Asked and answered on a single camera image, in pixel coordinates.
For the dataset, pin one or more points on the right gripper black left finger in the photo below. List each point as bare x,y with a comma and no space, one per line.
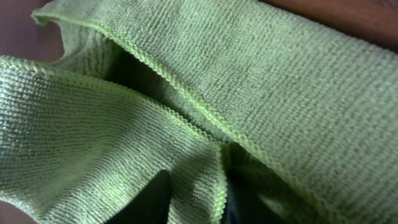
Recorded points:
150,206

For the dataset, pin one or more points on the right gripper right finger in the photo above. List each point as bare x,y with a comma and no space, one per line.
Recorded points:
243,205

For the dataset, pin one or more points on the light green microfiber cloth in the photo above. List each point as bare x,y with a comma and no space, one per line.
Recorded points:
306,115

